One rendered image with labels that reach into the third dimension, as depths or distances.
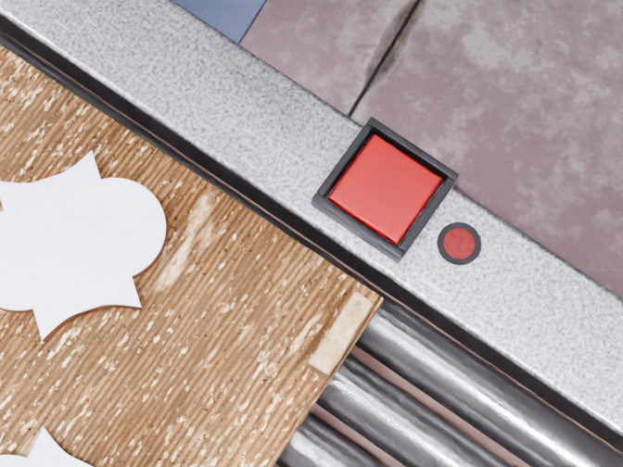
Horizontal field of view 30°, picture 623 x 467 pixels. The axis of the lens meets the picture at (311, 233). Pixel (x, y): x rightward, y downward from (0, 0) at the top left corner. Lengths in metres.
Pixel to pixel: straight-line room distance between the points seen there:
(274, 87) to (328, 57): 1.01
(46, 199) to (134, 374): 0.13
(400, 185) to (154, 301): 0.19
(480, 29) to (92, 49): 1.12
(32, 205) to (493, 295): 0.33
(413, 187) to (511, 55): 1.09
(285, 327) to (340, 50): 1.13
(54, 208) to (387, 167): 0.23
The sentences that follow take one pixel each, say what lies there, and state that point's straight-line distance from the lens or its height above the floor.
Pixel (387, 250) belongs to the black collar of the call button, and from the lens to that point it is 0.81.
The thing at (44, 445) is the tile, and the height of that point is 0.95.
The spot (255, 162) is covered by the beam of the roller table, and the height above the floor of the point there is 0.91.
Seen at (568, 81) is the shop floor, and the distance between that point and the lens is 1.91.
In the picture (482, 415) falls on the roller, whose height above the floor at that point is 0.91.
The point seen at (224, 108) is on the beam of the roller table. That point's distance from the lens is 0.86.
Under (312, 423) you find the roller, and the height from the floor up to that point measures 0.91.
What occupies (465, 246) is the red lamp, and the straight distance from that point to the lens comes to 0.84.
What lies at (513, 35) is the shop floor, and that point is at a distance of 1.92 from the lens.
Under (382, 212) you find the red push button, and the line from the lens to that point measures 0.82.
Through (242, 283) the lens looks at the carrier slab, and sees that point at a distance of 0.80.
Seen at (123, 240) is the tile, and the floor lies 0.95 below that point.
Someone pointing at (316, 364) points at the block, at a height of 0.96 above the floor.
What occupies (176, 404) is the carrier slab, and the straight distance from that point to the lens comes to 0.79.
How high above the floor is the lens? 1.71
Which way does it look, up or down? 75 degrees down
